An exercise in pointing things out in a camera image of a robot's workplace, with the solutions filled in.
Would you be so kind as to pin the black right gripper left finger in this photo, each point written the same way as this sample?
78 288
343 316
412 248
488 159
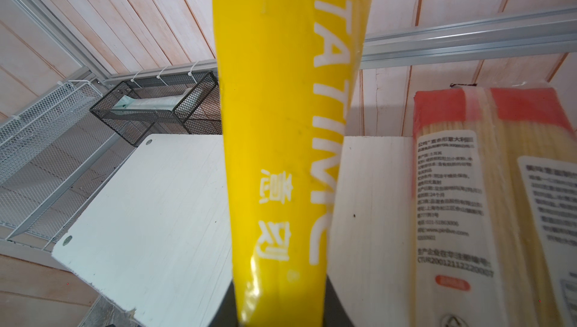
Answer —
226 315

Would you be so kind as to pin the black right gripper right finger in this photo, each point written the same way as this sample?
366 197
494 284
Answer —
334 314

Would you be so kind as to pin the red spaghetti package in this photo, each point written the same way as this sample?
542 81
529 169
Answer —
494 208

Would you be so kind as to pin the yellow pasta package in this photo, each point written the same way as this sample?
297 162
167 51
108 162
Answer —
283 136

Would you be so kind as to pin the white two-tier shelf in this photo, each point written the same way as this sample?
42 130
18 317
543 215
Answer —
156 240

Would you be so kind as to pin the black mesh basket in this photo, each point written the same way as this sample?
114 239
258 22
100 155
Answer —
171 104

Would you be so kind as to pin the white wire mesh rack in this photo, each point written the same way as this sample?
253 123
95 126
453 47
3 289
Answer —
55 157

